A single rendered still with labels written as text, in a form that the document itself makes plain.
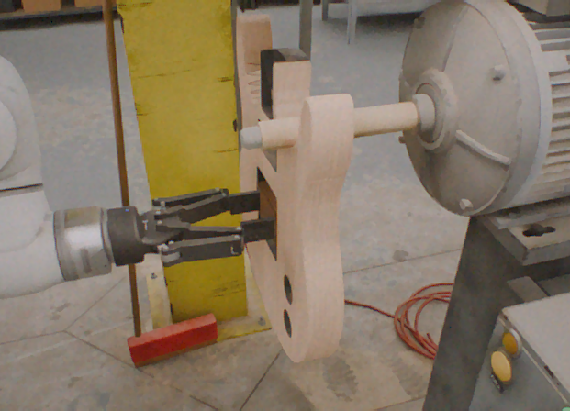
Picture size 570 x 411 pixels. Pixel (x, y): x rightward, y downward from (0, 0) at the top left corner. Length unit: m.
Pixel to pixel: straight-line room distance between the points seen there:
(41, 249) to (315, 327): 0.33
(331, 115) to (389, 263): 1.84
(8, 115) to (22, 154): 0.05
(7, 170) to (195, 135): 0.95
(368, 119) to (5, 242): 0.43
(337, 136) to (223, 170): 1.13
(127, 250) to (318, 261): 0.24
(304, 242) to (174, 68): 0.96
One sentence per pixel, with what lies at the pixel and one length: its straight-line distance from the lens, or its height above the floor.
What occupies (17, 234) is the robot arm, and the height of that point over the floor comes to 1.14.
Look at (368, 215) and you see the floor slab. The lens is 2.59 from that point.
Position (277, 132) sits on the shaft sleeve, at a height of 1.26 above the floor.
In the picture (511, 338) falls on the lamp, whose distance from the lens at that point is 0.60.
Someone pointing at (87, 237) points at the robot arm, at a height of 1.13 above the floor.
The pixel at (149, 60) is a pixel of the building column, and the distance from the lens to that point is 1.47.
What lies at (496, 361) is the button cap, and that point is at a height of 1.07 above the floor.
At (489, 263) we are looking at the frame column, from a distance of 0.92.
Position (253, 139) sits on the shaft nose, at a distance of 0.58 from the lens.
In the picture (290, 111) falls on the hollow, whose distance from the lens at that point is 0.65.
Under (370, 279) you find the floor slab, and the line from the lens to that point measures 2.26.
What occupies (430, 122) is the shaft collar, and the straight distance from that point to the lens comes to 0.65.
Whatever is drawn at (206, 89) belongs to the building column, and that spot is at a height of 0.93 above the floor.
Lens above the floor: 1.54
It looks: 36 degrees down
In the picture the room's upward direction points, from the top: straight up
